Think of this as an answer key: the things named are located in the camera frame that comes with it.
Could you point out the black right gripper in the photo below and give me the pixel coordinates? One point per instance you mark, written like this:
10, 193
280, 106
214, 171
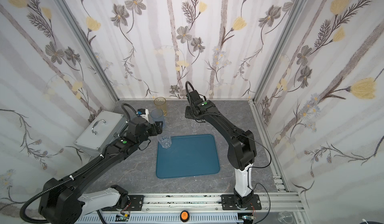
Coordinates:
191, 114

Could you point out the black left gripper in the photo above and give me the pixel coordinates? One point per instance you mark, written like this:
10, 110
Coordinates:
157, 127

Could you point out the clear ribbed glass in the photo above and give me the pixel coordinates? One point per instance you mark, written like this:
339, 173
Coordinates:
165, 140

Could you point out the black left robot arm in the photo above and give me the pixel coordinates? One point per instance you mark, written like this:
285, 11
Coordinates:
62, 201

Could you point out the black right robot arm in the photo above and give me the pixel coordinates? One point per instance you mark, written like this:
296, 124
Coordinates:
242, 145

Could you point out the teal plastic tray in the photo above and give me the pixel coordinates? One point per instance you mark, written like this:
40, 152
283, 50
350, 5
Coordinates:
188, 156

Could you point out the blue plastic cup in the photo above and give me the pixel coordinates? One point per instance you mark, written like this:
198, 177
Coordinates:
157, 115

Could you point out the yellow plastic cup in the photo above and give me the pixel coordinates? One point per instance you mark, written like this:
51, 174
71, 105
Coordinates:
161, 103

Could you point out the silver metal case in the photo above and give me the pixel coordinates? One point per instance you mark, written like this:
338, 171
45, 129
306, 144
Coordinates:
101, 132

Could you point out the orange emergency button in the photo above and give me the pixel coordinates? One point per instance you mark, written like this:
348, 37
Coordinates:
184, 216

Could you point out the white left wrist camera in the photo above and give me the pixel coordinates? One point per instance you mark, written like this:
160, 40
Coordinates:
144, 113

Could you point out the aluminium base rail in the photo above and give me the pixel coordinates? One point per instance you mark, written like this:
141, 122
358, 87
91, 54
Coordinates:
268, 208

